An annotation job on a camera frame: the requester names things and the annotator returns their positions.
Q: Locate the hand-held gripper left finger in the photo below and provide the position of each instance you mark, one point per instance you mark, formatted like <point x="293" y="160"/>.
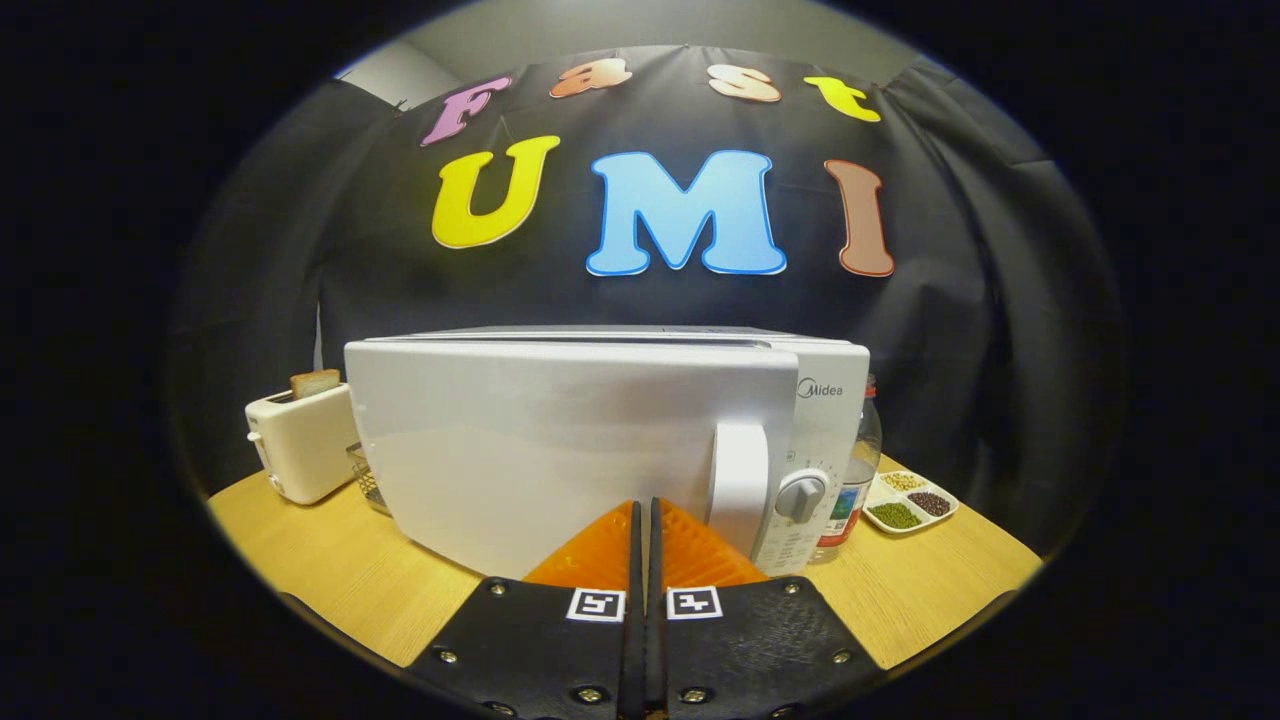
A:
<point x="530" y="650"/>

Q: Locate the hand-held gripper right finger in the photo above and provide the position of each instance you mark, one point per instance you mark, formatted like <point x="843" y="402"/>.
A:
<point x="760" y="650"/>

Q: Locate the white microwave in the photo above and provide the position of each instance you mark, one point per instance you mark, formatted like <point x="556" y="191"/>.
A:
<point x="540" y="450"/>

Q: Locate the clear plastic water bottle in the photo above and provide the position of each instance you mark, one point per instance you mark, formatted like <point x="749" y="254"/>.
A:
<point x="858" y="480"/>

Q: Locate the white divided bean dish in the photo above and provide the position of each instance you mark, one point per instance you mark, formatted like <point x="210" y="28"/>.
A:
<point x="882" y="495"/>

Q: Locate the small glass container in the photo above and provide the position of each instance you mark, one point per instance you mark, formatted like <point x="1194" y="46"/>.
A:
<point x="368" y="480"/>

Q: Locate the cream toaster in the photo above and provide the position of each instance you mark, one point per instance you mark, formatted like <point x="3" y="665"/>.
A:
<point x="300" y="450"/>

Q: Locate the brown toast slice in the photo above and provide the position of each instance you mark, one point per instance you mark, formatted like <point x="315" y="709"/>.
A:
<point x="316" y="384"/>

